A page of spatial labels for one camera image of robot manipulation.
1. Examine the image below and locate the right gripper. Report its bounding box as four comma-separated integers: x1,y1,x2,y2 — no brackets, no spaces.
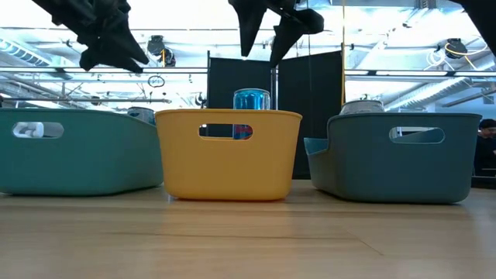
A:
227,0,325,69

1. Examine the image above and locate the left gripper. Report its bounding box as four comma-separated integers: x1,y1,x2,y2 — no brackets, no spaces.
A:
33,0,150,74

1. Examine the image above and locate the white blue Celsius can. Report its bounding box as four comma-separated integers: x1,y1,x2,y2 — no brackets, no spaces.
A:
126,106,157,126

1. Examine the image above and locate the black aluminium table frame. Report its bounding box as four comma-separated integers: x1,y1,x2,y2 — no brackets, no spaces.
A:
470,176,496,190

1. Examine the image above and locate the black hanging cable loop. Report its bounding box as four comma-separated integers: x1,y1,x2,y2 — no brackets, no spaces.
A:
146,75,167,89

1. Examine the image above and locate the black folding divider screen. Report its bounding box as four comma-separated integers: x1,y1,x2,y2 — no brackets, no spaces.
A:
206,50,346,181

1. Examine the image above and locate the yellow plastic bin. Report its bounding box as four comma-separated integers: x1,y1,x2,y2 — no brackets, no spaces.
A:
154,108,303,202

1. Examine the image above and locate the dark blue plastic bin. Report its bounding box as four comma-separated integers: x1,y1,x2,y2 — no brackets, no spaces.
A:
303,112,484,205

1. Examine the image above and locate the grey horizontal pipe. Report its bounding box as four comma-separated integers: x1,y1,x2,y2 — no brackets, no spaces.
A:
0,98,171,105

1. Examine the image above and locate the teal plastic bin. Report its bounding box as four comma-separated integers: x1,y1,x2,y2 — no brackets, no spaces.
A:
0,107,164,197

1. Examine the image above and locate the person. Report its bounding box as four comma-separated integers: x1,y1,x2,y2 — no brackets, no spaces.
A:
473,118,496,177

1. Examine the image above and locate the blue silver Red Bull can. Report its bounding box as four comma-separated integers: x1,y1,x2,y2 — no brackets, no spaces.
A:
232,88,272,141

